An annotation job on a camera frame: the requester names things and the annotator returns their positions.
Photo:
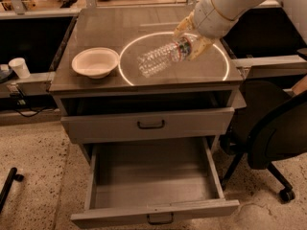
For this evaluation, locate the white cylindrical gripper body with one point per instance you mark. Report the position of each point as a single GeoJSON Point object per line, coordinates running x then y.
{"type": "Point", "coordinates": [207, 19]}

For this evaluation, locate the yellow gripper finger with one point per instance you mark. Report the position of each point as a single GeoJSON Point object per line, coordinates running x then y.
{"type": "Point", "coordinates": [186, 25]}
{"type": "Point", "coordinates": [199, 46]}

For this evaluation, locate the clear plastic water bottle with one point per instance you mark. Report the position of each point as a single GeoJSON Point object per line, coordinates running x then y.
{"type": "Point", "coordinates": [159, 59]}

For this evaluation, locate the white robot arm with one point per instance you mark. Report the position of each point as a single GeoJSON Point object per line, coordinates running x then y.
{"type": "Point", "coordinates": [296, 10]}

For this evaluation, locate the grey drawer cabinet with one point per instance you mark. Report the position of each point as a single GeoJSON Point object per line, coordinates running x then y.
{"type": "Point", "coordinates": [211, 81]}

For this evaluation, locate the grey upper drawer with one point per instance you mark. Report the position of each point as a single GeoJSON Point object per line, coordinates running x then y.
{"type": "Point", "coordinates": [123, 127]}

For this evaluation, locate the grey open lower drawer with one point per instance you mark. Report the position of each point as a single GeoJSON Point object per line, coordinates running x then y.
{"type": "Point", "coordinates": [129, 180]}

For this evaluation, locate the white paper bowl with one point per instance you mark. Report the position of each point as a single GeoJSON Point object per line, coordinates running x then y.
{"type": "Point", "coordinates": [95, 63]}

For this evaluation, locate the black office chair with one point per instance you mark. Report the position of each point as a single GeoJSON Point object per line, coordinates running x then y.
{"type": "Point", "coordinates": [272, 126]}

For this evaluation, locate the white paper cup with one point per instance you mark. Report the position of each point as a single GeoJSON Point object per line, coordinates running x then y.
{"type": "Point", "coordinates": [19, 66]}

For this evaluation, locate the dark plate at left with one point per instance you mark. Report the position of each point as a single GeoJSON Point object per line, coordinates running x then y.
{"type": "Point", "coordinates": [5, 75]}

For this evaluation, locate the black pole on floor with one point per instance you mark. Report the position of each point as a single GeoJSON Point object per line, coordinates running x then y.
{"type": "Point", "coordinates": [13, 175]}

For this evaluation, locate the black upper drawer handle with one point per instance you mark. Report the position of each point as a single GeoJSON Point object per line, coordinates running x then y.
{"type": "Point", "coordinates": [158, 125]}

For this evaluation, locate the black drawer handle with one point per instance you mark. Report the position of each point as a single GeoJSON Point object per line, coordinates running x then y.
{"type": "Point", "coordinates": [158, 125]}
{"type": "Point", "coordinates": [160, 219]}

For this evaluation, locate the black lower drawer handle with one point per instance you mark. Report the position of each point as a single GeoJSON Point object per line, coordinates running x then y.
{"type": "Point", "coordinates": [160, 219]}

